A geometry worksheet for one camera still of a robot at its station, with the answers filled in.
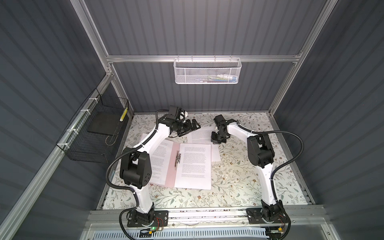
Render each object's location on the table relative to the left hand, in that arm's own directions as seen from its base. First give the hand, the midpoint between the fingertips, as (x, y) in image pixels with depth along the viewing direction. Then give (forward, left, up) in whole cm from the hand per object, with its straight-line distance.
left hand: (194, 128), depth 88 cm
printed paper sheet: (-19, +1, -18) cm, 26 cm away
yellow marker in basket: (+4, +39, +10) cm, 41 cm away
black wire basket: (-9, +51, +8) cm, 53 cm away
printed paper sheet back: (+7, -7, -18) cm, 20 cm away
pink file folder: (-10, +13, -18) cm, 24 cm away
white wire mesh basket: (+59, -14, +4) cm, 61 cm away
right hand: (+1, -14, -18) cm, 23 cm away
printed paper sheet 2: (-9, +22, -16) cm, 29 cm away
